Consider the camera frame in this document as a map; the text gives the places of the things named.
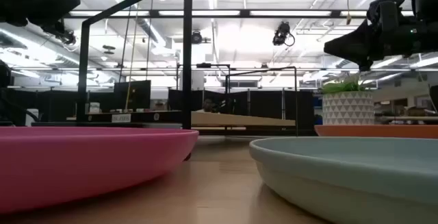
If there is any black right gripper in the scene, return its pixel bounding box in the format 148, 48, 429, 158
323, 20, 417, 72

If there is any orange plastic plate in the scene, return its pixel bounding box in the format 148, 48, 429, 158
313, 124, 438, 140

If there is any pale green plastic plate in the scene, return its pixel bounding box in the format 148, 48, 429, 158
248, 136, 438, 224

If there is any pink plastic plate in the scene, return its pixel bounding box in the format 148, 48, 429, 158
0, 126, 200, 214

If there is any green leafy plant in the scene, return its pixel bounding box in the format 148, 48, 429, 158
320, 74, 366, 95

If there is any white triangle-patterned plant pot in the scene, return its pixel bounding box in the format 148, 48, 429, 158
322, 90, 375, 127

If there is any white cylindrical container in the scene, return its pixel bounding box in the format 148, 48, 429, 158
25, 108, 40, 127

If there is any black computer monitor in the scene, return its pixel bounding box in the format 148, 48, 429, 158
113, 79, 152, 112

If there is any black round ceiling fixture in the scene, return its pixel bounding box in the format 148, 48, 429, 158
190, 29, 204, 45

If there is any hanging cable with connector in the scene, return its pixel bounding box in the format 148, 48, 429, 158
344, 0, 353, 26

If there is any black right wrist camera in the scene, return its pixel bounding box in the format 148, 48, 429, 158
367, 0, 409, 26

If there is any black overhead camera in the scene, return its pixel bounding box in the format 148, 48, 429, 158
272, 21, 296, 48

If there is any yellow hanging strap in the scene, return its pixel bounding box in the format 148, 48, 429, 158
125, 0, 142, 111

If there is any black overhead frame beam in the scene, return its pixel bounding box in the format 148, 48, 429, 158
64, 9, 370, 20

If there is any black curved cable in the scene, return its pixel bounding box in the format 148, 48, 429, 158
0, 96, 40, 124

